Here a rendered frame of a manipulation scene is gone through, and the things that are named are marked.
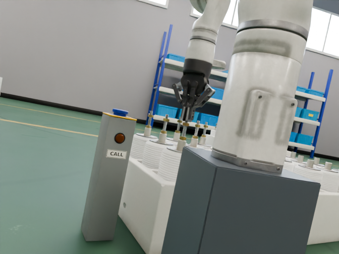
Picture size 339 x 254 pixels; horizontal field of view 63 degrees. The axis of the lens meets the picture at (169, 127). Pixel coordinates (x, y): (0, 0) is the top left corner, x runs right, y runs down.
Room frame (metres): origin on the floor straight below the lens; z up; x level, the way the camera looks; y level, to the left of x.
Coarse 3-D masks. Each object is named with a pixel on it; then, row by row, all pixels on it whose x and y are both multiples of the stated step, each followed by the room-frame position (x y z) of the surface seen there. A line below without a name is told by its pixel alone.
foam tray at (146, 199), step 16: (128, 176) 0.83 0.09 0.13; (144, 176) 0.73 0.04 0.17; (128, 192) 0.81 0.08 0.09; (144, 192) 0.72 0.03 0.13; (160, 192) 0.64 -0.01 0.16; (128, 208) 0.79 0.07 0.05; (144, 208) 0.70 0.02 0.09; (160, 208) 0.64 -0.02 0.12; (128, 224) 0.77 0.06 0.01; (144, 224) 0.68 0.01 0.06; (160, 224) 0.65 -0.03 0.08; (144, 240) 0.67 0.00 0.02; (160, 240) 0.65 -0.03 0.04
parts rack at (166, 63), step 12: (168, 36) 5.16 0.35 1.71; (168, 60) 5.17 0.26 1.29; (156, 72) 5.69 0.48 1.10; (216, 72) 5.40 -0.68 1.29; (312, 72) 6.53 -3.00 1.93; (156, 84) 5.46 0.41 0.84; (156, 96) 5.16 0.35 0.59; (300, 96) 6.33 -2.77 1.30; (312, 96) 5.90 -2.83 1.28; (324, 96) 6.00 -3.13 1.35; (300, 120) 5.87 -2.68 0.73; (312, 120) 5.94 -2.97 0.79; (300, 132) 6.52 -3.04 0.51; (300, 144) 5.90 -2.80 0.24; (312, 144) 6.05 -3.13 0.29; (312, 156) 5.98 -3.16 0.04
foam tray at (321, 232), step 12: (324, 192) 0.98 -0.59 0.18; (324, 204) 0.94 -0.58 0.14; (336, 204) 0.98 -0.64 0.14; (324, 216) 0.95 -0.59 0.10; (336, 216) 0.99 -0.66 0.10; (312, 228) 0.92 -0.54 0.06; (324, 228) 0.96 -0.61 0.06; (336, 228) 1.00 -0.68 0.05; (312, 240) 0.93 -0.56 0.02; (324, 240) 0.97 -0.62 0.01; (336, 240) 1.01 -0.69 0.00
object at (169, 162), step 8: (168, 152) 0.71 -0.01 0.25; (176, 152) 0.71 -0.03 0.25; (160, 160) 0.74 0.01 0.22; (168, 160) 0.71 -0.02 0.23; (176, 160) 0.70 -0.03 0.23; (160, 168) 0.72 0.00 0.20; (168, 168) 0.70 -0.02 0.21; (176, 168) 0.70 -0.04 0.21; (160, 176) 0.72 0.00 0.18; (168, 176) 0.70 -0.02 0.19; (176, 176) 0.70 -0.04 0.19
